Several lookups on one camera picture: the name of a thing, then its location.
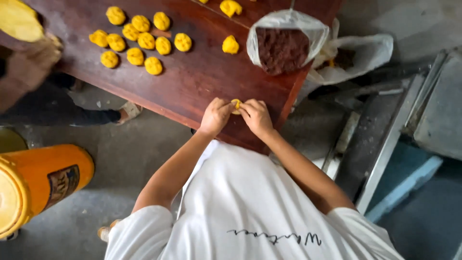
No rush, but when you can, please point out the clear plastic bag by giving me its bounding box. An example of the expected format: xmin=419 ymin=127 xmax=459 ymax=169
xmin=246 ymin=9 xmax=330 ymax=77

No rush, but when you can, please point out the dark green round container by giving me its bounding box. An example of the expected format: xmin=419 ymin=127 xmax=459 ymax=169
xmin=0 ymin=127 xmax=29 ymax=154

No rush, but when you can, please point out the person's foot in sandal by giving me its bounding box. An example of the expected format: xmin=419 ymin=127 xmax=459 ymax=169
xmin=97 ymin=219 xmax=122 ymax=243

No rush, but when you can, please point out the crumpled white plastic bag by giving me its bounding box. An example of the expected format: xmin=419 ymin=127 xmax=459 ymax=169
xmin=306 ymin=18 xmax=394 ymax=86

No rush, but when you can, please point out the person's right hand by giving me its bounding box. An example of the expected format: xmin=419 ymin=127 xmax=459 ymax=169
xmin=238 ymin=98 xmax=275 ymax=138

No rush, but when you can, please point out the group of yellow dough balls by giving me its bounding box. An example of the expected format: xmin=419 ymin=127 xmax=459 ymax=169
xmin=89 ymin=6 xmax=193 ymax=76

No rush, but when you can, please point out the metal tray rack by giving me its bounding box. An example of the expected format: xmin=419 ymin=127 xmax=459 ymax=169
xmin=321 ymin=48 xmax=462 ymax=216

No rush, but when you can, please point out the large yellow dough lump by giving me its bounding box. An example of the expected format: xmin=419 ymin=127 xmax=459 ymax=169
xmin=0 ymin=0 xmax=45 ymax=43

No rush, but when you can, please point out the person's white shirt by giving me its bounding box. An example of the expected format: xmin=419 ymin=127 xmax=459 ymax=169
xmin=104 ymin=140 xmax=405 ymax=260

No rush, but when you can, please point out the orange plastic barrel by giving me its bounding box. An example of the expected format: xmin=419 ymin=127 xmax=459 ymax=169
xmin=0 ymin=144 xmax=95 ymax=240

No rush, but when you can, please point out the light blue board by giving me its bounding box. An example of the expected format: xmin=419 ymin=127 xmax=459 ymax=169
xmin=365 ymin=140 xmax=443 ymax=223

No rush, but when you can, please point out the person's left hand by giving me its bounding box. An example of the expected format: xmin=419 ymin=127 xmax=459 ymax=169
xmin=199 ymin=97 xmax=237 ymax=137

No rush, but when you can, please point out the brown bean paste filling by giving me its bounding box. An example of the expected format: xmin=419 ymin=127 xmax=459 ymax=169
xmin=256 ymin=28 xmax=310 ymax=76

